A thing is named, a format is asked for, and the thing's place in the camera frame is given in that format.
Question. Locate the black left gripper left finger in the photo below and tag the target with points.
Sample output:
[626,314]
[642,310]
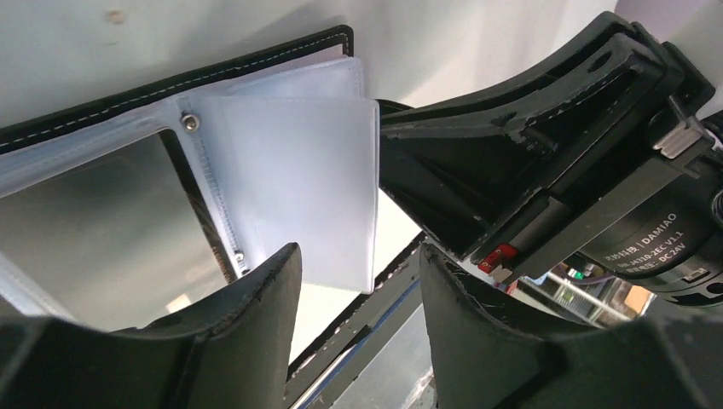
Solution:
[228,350]

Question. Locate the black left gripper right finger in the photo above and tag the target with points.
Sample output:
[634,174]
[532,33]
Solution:
[489,350]

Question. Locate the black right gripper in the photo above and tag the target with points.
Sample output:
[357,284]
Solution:
[653,177]

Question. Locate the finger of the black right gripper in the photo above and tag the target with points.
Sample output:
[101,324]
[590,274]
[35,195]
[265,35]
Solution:
[473,195]

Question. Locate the black leather card holder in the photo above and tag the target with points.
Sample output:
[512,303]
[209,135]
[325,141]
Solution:
[118,212]

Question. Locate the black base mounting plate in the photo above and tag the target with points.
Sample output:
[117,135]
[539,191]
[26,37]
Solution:
[337,357]

